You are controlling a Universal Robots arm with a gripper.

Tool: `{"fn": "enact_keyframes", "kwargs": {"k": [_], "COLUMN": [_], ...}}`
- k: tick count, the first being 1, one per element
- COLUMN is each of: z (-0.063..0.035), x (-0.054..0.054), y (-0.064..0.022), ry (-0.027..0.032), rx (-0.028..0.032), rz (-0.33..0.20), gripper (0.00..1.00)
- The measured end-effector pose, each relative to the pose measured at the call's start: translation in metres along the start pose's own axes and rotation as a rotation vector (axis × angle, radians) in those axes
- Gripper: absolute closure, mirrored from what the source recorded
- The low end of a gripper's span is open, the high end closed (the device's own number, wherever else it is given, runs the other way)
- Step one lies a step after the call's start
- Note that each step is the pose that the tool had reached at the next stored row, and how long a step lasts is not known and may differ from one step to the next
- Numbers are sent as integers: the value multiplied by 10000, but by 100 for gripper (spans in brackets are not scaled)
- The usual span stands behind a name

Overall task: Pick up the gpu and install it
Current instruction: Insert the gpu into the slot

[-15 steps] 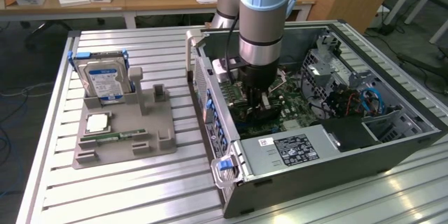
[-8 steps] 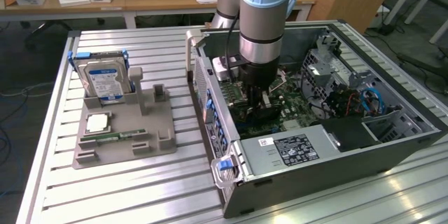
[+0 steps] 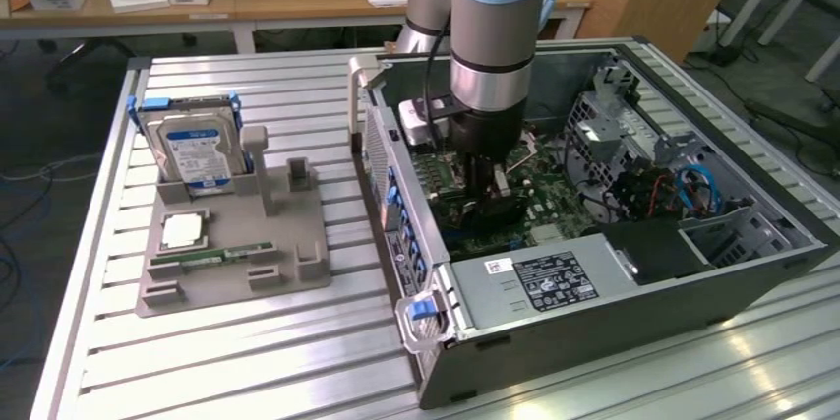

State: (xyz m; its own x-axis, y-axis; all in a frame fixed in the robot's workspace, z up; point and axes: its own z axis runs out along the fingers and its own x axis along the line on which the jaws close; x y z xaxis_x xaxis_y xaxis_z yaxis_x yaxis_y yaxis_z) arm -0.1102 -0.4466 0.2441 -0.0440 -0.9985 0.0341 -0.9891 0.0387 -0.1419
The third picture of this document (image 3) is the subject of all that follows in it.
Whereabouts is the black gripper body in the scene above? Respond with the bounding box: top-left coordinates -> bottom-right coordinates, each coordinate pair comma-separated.
448,103 -> 530,164

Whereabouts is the CPU socket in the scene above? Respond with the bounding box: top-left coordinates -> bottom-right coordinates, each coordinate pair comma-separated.
446,151 -> 468,186

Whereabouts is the silver socket cover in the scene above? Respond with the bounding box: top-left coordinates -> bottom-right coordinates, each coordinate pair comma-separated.
518,128 -> 547,168

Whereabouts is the green motherboard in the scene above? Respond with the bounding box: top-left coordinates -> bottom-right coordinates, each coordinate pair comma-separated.
400,117 -> 596,264

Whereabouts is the perforated silver disk bay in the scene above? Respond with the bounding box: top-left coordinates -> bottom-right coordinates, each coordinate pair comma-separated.
563,65 -> 658,185

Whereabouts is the grey power supply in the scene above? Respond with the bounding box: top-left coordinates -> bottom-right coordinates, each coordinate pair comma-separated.
451,235 -> 642,330

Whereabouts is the blue case latch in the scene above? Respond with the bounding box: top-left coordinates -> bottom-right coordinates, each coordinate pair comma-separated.
406,291 -> 439,322

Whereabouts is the black open PC case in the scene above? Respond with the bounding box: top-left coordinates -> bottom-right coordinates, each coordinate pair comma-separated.
347,35 -> 840,411

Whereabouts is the plain silver disk bay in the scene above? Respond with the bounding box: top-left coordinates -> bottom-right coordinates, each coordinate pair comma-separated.
679,203 -> 796,269

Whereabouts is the grey parts rack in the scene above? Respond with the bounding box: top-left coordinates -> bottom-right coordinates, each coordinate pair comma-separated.
134,124 -> 336,319

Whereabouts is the green RAM stick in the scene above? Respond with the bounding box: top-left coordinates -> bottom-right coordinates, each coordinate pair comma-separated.
151,241 -> 275,268

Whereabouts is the silver hard disk blue label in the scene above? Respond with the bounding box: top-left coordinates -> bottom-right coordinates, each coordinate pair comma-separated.
142,112 -> 239,198

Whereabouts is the silver CPU chip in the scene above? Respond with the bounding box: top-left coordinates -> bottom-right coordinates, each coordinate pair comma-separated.
160,215 -> 207,249

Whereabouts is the hard disk drive blue label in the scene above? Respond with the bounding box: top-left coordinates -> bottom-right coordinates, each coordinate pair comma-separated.
126,90 -> 256,180

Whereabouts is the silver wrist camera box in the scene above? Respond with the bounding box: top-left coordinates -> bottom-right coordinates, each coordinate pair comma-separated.
396,98 -> 455,146

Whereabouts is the black camera cable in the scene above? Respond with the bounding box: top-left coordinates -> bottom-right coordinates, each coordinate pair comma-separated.
422,0 -> 456,150

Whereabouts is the blue disk wire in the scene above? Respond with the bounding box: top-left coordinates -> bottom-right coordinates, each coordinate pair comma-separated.
675,166 -> 724,218

